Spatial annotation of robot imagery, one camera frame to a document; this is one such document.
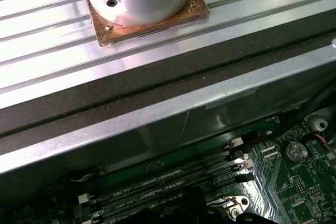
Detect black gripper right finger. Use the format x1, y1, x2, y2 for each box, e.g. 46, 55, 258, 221
193, 186, 267, 224

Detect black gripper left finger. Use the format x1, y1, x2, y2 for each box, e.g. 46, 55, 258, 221
136, 186, 194, 224

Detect wire locking lever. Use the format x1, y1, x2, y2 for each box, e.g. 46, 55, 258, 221
207, 197, 237, 209

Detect CPU socket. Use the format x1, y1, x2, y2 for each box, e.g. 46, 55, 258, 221
204, 194, 253, 224

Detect green motherboard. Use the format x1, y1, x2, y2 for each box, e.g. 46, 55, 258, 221
70, 119, 336, 224

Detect black PC case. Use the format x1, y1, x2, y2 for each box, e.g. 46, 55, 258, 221
0, 16, 336, 224

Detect coin cell battery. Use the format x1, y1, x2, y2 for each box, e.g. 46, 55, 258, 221
281, 140, 308, 162

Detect black looped wire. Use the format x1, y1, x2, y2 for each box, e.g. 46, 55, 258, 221
293, 84, 336, 121

